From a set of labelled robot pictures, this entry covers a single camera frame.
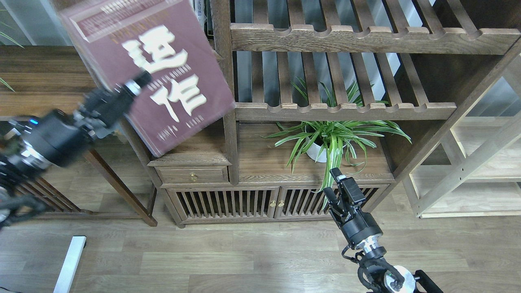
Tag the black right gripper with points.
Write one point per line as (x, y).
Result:
(358, 227)

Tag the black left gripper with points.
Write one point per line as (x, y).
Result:
(58, 138)

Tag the maroon book white characters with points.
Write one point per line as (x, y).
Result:
(119, 39)

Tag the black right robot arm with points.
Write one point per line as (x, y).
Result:
(377, 275)

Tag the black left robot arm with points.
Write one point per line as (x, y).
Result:
(16, 208)

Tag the light wooden shelf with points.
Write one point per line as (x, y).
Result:
(482, 176)

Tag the white plant pot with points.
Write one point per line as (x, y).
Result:
(315, 152)

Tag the right slatted cabinet door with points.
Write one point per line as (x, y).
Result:
(299, 203)

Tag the dark green upright book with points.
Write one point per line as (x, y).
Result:
(208, 24)

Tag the small wooden drawer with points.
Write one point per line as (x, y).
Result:
(192, 174)

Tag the red white upright book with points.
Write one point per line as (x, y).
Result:
(199, 9)

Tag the dark wooden bookshelf cabinet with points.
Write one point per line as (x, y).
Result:
(419, 63)

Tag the dark slatted wooden chair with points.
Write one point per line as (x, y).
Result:
(56, 202)

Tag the white metal leg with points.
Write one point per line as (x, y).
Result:
(70, 264)

